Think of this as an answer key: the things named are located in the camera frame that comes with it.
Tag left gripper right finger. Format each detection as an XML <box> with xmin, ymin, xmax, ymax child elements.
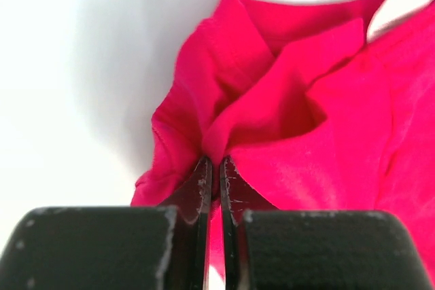
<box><xmin>220</xmin><ymin>157</ymin><xmax>433</xmax><ymax>289</ymax></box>

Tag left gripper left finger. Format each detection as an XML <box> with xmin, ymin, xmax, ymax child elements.
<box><xmin>1</xmin><ymin>158</ymin><xmax>213</xmax><ymax>289</ymax></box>

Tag magenta t shirt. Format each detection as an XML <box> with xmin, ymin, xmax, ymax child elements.
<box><xmin>132</xmin><ymin>0</ymin><xmax>434</xmax><ymax>276</ymax></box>

